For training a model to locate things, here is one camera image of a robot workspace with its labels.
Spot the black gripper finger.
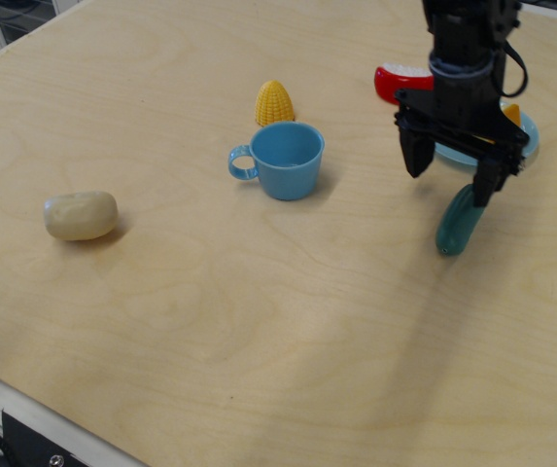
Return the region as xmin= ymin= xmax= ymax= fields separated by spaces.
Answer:
xmin=472 ymin=158 xmax=510 ymax=208
xmin=399 ymin=124 xmax=435 ymax=178

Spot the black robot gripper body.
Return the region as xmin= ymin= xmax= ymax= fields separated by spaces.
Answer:
xmin=395 ymin=72 xmax=529 ymax=173

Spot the green toy cucumber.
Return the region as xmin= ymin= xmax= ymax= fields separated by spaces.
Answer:
xmin=435 ymin=184 xmax=485 ymax=256

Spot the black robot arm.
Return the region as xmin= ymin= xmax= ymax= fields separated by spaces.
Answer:
xmin=395 ymin=1 xmax=530 ymax=207

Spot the blue plastic cup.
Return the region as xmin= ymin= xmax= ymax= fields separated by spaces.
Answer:
xmin=227 ymin=122 xmax=325 ymax=201

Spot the yellow toy cheese wedge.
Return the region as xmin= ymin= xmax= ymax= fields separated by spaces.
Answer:
xmin=473 ymin=101 xmax=521 ymax=144

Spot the red toy cheese wheel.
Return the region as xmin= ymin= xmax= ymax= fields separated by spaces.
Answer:
xmin=373 ymin=62 xmax=434 ymax=104

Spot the yellow toy corn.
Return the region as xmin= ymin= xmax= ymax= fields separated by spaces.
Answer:
xmin=255 ymin=80 xmax=295 ymax=126

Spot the beige toy potato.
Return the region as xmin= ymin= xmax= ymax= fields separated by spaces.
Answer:
xmin=44 ymin=191 xmax=119 ymax=241

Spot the black cable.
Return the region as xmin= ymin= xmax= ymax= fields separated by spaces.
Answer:
xmin=499 ymin=41 xmax=530 ymax=98

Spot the black corner bracket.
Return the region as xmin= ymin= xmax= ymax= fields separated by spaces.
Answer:
xmin=2 ymin=412 xmax=87 ymax=467

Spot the aluminium table frame rail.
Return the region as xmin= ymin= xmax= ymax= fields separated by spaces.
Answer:
xmin=0 ymin=380 xmax=143 ymax=466

